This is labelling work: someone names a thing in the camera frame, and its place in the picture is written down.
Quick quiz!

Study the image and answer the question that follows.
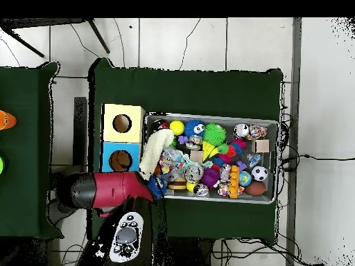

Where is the cream waffle cloth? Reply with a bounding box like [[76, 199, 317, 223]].
[[138, 128, 175, 181]]

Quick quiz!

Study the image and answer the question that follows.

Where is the purple spiky toy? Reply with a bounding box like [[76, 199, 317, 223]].
[[200, 167, 220, 190]]

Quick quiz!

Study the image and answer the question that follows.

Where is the blue spiky ball with eyes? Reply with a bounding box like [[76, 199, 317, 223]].
[[184, 118, 207, 139], [146, 174, 168, 201]]

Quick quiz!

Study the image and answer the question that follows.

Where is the wooden three-hole box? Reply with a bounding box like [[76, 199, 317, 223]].
[[97, 103, 146, 218]]

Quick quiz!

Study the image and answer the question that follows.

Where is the clear mesh bin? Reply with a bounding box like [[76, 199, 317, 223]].
[[139, 112, 279, 205]]

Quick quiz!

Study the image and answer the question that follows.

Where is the yellow ball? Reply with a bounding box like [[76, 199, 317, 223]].
[[168, 120, 186, 136]]

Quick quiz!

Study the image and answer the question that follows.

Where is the green spiky ball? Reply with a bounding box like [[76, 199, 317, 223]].
[[202, 122, 227, 146]]

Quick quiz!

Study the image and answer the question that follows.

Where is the dark green table cloth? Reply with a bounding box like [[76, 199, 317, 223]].
[[0, 61, 64, 240], [87, 57, 284, 241]]

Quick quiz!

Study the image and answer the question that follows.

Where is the silver tin can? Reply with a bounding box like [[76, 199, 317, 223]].
[[234, 123, 250, 139]]

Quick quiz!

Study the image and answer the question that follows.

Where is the orange toy brick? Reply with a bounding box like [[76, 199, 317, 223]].
[[228, 165, 241, 200]]

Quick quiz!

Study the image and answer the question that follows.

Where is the colourful confetti ball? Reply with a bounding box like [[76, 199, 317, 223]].
[[247, 123, 268, 141]]

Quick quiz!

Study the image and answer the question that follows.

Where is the plain wooden block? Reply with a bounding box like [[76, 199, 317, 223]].
[[254, 139, 270, 154]]

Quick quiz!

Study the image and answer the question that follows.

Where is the black and white soccer ball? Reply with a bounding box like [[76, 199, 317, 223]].
[[251, 165, 269, 182]]

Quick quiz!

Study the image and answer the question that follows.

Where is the brown toy football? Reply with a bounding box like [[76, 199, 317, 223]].
[[244, 181, 268, 197]]

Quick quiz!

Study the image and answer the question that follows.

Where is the black upright panel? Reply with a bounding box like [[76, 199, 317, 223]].
[[73, 96, 88, 173]]

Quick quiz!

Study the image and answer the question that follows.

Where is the dark grey stand base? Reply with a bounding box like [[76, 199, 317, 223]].
[[48, 203, 78, 226]]

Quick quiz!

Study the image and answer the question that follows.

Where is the orange cone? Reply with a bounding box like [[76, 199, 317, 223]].
[[0, 109, 17, 131]]

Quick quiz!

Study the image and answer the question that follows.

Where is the black tripod stand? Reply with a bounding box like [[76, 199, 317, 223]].
[[0, 17, 111, 58]]

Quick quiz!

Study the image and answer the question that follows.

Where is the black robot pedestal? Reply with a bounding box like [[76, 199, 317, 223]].
[[166, 237, 214, 266]]

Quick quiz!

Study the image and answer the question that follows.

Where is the black power cable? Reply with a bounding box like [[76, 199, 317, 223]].
[[279, 153, 355, 172]]

